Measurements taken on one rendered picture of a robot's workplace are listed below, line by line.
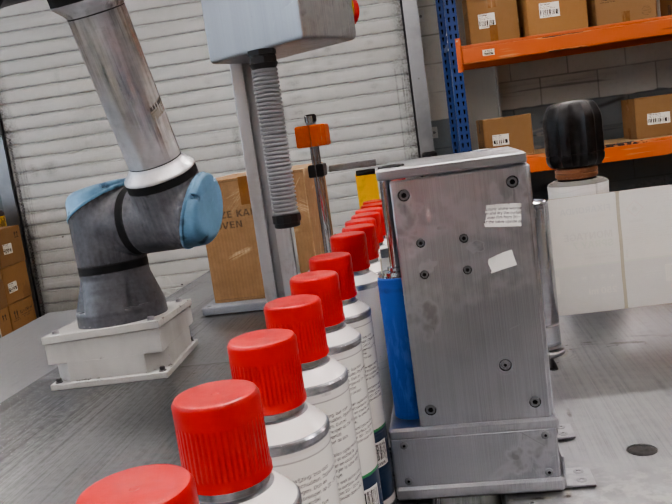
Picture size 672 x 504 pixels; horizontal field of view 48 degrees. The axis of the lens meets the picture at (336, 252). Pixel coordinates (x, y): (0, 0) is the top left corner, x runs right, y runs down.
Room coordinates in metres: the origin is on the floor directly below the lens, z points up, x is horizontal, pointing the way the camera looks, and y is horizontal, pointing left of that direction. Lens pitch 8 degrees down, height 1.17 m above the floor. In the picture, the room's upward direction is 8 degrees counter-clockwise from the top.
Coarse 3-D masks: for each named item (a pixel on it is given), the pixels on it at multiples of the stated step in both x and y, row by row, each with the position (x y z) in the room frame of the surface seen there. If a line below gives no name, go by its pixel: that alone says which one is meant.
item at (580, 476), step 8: (560, 424) 0.66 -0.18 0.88; (568, 424) 0.66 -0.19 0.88; (560, 432) 0.64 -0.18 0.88; (568, 432) 0.64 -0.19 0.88; (560, 448) 0.56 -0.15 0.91; (560, 456) 0.55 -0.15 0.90; (568, 472) 0.57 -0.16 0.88; (576, 472) 0.56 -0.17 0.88; (584, 472) 0.56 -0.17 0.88; (568, 480) 0.55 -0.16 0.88; (576, 480) 0.55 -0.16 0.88; (584, 480) 0.55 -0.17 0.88; (592, 480) 0.55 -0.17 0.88
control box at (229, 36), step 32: (224, 0) 0.95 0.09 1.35; (256, 0) 0.91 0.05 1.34; (288, 0) 0.87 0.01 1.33; (320, 0) 0.89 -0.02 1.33; (352, 0) 0.94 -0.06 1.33; (224, 32) 0.95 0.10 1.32; (256, 32) 0.91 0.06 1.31; (288, 32) 0.88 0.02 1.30; (320, 32) 0.88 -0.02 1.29; (352, 32) 0.92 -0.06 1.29
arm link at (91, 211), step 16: (80, 192) 1.22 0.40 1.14; (96, 192) 1.22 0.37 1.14; (112, 192) 1.23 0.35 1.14; (80, 208) 1.22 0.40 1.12; (96, 208) 1.22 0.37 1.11; (112, 208) 1.21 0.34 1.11; (80, 224) 1.22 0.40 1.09; (96, 224) 1.21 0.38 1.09; (112, 224) 1.20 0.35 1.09; (80, 240) 1.22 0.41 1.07; (96, 240) 1.21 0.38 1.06; (112, 240) 1.21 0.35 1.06; (128, 240) 1.20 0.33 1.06; (80, 256) 1.23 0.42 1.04; (96, 256) 1.21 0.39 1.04; (112, 256) 1.22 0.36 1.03; (128, 256) 1.23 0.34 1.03
